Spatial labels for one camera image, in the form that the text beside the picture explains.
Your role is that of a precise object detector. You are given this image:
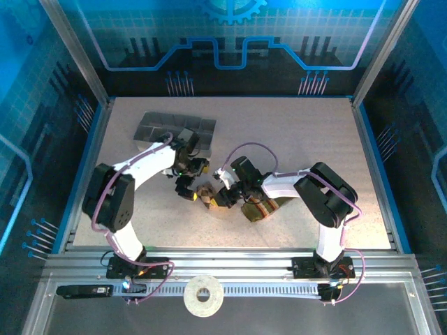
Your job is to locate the aluminium extrusion beam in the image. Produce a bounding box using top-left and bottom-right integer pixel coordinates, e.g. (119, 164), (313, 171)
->
(43, 246), (420, 280)

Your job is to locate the green striped sock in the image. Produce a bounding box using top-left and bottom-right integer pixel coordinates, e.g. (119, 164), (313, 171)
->
(240, 195), (293, 223)

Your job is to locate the white tape roll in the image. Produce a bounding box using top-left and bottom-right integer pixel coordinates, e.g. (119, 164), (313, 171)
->
(184, 274), (224, 318)

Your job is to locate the slotted grey cable duct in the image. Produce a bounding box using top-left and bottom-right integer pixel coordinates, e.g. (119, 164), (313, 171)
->
(111, 281), (322, 297)

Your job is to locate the brown beige argyle sock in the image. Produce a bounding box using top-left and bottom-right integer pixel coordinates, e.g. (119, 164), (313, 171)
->
(196, 183), (216, 212)

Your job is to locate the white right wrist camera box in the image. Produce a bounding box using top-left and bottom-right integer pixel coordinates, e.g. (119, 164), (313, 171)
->
(213, 167), (237, 190)

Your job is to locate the aluminium side rail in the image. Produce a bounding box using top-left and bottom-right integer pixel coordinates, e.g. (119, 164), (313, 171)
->
(350, 97), (441, 335)
(20, 97), (116, 335)

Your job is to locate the grey compartment organizer box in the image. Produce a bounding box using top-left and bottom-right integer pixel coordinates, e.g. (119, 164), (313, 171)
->
(134, 110), (217, 160)

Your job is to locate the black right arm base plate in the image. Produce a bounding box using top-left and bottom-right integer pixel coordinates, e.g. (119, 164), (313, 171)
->
(291, 256), (356, 280)

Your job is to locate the black device with white label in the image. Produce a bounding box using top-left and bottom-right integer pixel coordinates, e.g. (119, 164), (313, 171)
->
(55, 284), (115, 299)

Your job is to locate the small circuit board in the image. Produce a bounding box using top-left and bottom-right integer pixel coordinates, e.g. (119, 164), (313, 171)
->
(120, 277), (148, 304)
(318, 281), (346, 304)

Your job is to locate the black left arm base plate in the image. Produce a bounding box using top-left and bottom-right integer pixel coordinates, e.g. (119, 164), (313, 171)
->
(106, 256), (171, 280)

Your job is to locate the aluminium frame post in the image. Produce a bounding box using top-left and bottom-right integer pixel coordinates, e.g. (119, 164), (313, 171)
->
(38, 0), (113, 105)
(351, 0), (420, 105)

